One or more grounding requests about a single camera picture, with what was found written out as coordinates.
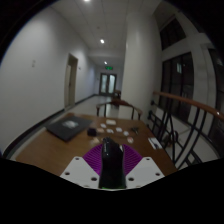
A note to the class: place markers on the dark window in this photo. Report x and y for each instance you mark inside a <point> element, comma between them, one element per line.
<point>178,86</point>

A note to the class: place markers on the side door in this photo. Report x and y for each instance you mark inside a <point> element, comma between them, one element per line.
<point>72,81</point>

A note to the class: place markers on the small white box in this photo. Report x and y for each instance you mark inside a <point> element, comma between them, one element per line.
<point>111,122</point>

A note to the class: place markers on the green exit sign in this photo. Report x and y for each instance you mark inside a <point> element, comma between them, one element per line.
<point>109,68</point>

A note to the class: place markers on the glass double door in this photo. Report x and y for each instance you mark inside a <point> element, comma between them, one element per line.
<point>108,84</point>

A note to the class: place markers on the wooden armchair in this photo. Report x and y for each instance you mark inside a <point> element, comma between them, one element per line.
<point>118,103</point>

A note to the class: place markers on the small white tag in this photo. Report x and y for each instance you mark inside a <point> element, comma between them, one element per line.
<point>103,125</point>
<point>126,133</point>
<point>119,129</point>
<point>110,131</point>

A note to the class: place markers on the black key bundle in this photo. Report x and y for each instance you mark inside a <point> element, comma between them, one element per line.
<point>134,130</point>

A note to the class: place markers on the black railing with wooden handrail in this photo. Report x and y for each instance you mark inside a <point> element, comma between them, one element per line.
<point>186,101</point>

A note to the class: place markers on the red and white tag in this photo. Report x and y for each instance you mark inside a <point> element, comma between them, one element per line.
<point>130,140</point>

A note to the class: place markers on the white paper card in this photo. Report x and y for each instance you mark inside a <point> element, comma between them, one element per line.
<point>155,143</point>

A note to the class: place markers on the black vertical computer mouse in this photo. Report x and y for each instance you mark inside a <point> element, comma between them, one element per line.
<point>112,163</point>

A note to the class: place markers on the black closed laptop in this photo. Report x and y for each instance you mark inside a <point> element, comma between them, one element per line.
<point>68,127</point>

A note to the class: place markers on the small beige tag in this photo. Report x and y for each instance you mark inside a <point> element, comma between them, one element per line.
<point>100,130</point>

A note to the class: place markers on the distant wooden chair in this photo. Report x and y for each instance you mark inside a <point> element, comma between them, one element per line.
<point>117,94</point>

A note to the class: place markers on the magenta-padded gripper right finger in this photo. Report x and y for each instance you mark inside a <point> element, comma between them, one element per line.
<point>145,171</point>

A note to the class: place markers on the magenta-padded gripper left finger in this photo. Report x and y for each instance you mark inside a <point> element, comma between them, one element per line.
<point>78,171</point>

